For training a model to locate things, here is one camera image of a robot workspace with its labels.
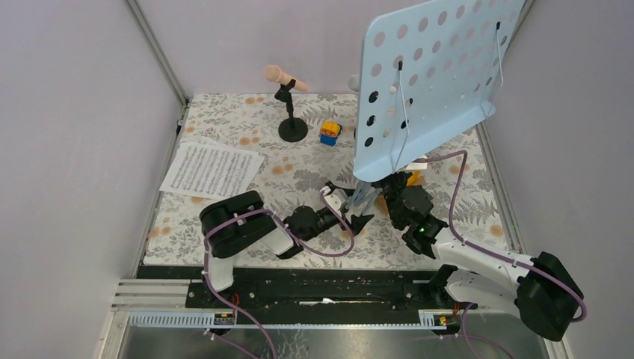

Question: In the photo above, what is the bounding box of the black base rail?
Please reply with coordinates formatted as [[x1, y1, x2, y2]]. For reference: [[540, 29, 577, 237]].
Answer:
[[185, 268, 465, 326]]

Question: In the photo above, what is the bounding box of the blue yellow toy figure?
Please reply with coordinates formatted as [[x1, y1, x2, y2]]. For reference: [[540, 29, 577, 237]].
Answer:
[[319, 121, 342, 147]]

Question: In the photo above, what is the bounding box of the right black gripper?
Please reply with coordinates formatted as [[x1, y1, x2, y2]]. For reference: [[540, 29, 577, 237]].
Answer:
[[361, 153, 414, 227]]

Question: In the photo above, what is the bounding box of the sheet music page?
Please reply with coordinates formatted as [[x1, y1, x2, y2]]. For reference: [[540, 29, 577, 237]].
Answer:
[[160, 142, 264, 200]]

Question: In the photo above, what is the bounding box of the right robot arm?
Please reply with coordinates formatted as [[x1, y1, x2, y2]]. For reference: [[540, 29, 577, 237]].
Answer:
[[372, 172, 583, 342]]

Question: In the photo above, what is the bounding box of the light blue music stand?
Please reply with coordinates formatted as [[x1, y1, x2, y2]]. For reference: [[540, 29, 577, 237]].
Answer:
[[342, 0, 526, 214]]

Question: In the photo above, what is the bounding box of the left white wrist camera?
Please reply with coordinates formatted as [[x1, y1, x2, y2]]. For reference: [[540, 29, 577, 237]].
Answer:
[[325, 188, 348, 212]]

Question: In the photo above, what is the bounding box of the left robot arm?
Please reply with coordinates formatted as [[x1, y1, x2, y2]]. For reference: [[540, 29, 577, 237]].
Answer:
[[199, 182, 374, 307]]

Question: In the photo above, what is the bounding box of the pink toy microphone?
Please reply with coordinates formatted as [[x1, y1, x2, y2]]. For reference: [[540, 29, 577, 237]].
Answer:
[[263, 65, 309, 92]]

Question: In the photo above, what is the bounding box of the white toy microphone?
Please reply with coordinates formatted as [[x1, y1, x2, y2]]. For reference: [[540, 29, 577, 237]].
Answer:
[[348, 74, 360, 93]]

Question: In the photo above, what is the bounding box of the yellow toy block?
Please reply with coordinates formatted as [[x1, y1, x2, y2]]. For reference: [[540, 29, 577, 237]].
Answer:
[[407, 171, 421, 186]]

